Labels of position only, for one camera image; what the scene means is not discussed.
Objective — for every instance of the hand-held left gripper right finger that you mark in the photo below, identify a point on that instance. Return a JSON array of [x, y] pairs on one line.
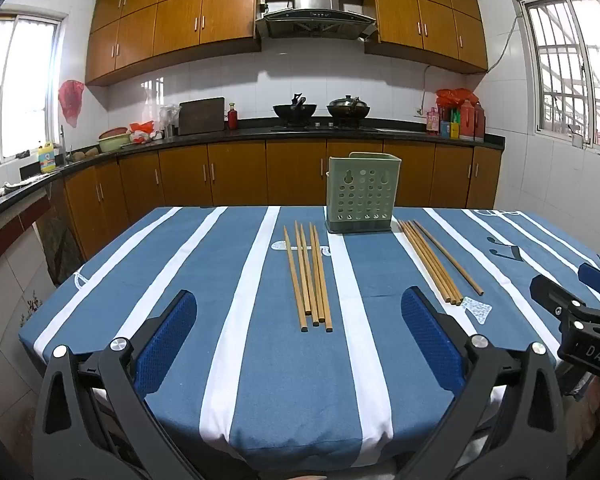
[[430, 340]]

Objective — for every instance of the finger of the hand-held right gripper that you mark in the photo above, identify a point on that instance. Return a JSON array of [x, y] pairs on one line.
[[597, 277], [555, 294]]

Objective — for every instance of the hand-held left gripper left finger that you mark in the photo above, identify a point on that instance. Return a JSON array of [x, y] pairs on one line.
[[167, 340]]

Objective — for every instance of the green perforated utensil holder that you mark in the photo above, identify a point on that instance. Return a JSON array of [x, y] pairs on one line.
[[337, 195]]

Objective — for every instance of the blue white striped tablecloth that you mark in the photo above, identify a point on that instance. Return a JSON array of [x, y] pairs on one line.
[[280, 385]]

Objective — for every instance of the dark hanging cloth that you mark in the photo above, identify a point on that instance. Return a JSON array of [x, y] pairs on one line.
[[62, 250]]

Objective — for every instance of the wooden lower cabinets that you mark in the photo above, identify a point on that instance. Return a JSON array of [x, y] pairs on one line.
[[240, 170]]

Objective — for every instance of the yellow box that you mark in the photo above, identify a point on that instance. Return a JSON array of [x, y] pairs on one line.
[[450, 130]]

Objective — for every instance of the barred window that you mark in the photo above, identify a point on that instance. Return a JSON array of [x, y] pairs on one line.
[[570, 75]]

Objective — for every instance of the black kitchen countertop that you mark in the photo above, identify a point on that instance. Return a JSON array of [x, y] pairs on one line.
[[205, 137]]

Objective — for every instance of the green basin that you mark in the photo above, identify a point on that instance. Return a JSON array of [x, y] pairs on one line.
[[112, 141]]

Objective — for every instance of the red and white bag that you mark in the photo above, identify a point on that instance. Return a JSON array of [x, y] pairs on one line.
[[141, 132]]

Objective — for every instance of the yellow detergent bottle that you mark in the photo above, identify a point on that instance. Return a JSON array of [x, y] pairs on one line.
[[47, 159]]

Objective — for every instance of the clear plastic container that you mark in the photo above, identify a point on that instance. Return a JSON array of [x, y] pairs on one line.
[[169, 121]]

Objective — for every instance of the metal faucet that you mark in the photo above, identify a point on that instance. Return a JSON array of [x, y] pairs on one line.
[[64, 145]]

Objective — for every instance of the dark cutting board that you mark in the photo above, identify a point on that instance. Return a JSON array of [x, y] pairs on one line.
[[201, 116]]

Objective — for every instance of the gas hob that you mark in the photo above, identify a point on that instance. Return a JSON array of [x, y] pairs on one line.
[[325, 126]]

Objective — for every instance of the wok with lid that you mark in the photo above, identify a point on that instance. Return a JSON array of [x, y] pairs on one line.
[[347, 107]]

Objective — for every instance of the red hanging plastic bag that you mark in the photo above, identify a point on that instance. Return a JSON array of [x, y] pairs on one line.
[[71, 102]]

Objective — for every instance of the black wok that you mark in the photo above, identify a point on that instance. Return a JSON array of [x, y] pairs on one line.
[[295, 112]]

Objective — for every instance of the bright window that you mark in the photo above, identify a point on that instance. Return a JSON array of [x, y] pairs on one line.
[[20, 85]]

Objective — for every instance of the wooden upper cabinet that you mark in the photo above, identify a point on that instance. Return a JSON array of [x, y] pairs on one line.
[[430, 20], [180, 20]]

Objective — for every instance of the steel range hood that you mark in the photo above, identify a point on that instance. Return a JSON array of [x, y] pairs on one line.
[[315, 10]]

